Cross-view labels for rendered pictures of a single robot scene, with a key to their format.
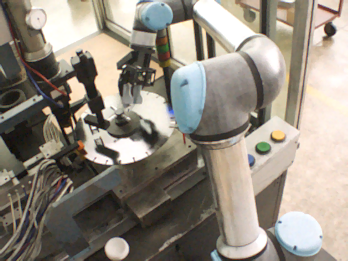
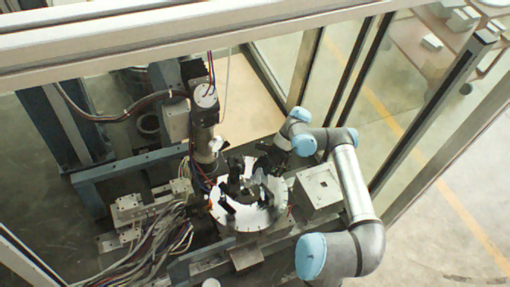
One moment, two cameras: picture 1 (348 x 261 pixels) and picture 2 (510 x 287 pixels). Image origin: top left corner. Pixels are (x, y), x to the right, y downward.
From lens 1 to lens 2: 0.58 m
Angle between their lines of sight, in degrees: 9
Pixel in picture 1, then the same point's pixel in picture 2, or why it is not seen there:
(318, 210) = (377, 275)
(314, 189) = not seen: hidden behind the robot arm
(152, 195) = (251, 253)
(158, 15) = (305, 148)
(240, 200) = not seen: outside the picture
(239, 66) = (351, 255)
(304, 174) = not seen: hidden behind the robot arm
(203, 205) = (285, 269)
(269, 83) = (366, 271)
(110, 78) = (239, 115)
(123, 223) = (221, 266)
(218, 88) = (331, 267)
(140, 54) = (278, 155)
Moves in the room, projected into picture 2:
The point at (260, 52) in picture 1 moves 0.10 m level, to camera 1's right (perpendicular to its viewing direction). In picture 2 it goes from (369, 246) to (408, 253)
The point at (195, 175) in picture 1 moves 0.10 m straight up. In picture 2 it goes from (286, 241) to (290, 231)
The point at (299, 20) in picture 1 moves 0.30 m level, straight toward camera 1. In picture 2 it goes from (417, 183) to (384, 260)
